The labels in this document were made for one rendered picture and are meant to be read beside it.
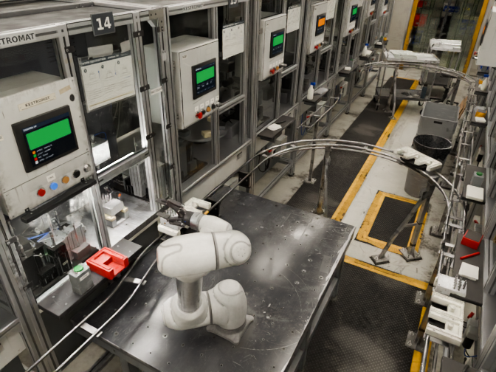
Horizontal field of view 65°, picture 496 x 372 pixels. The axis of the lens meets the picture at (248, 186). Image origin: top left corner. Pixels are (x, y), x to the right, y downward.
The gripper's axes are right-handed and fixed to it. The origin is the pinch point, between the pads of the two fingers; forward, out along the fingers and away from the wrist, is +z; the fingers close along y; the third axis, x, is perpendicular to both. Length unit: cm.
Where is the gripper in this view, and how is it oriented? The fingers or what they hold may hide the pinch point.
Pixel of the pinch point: (161, 208)
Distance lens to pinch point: 209.9
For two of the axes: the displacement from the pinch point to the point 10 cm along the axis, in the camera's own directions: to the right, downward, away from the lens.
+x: -4.7, 4.5, -7.6
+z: -8.8, -2.7, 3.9
